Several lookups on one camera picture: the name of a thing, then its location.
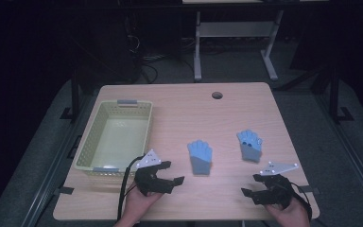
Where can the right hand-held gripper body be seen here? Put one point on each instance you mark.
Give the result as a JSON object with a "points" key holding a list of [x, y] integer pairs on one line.
{"points": [[277, 192]]}

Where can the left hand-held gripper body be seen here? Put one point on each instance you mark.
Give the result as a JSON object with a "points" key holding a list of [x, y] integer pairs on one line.
{"points": [[151, 184]]}

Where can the blue grey knit glove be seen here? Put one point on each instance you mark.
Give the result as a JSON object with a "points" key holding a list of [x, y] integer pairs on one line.
{"points": [[200, 157], [249, 148]]}

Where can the pale yellow plastic basket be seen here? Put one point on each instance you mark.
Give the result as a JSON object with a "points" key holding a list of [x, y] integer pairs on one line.
{"points": [[119, 142]]}

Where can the person's right hand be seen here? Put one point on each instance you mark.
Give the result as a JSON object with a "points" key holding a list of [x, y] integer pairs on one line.
{"points": [[291, 216]]}

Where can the black table edge clip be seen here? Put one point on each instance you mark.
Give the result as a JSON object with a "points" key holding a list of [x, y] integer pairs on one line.
{"points": [[309, 189], [64, 190]]}

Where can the black metal stand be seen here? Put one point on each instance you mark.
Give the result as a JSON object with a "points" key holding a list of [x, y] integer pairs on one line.
{"points": [[74, 94], [334, 94]]}

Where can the white metal desk frame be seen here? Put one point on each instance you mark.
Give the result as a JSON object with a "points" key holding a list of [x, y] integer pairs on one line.
{"points": [[233, 29]]}

